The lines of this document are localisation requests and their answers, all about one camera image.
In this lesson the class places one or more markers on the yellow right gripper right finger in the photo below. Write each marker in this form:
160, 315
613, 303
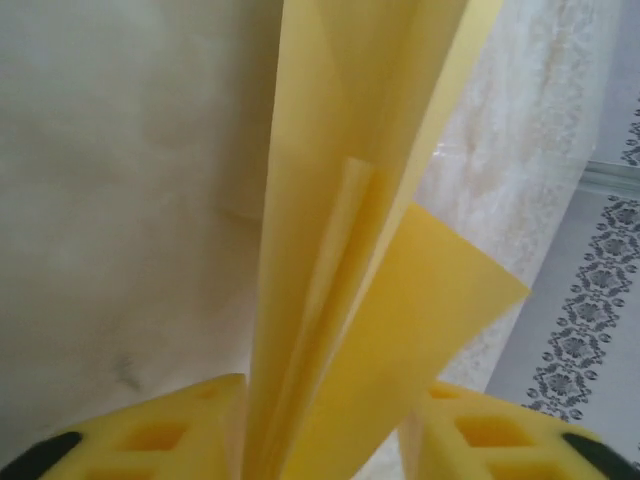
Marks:
540, 450

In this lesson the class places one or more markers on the yellow cloth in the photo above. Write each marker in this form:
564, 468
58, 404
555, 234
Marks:
350, 150

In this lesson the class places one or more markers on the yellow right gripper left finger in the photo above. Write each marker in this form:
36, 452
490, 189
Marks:
100, 450

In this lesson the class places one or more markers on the aluminium frame rail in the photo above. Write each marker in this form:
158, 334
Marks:
615, 176

